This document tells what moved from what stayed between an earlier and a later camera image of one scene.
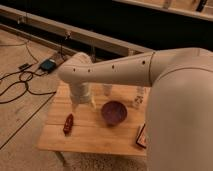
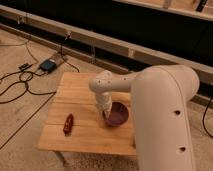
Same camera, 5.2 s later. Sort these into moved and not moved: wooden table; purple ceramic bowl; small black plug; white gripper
Moved: white gripper
Not moved: purple ceramic bowl; wooden table; small black plug
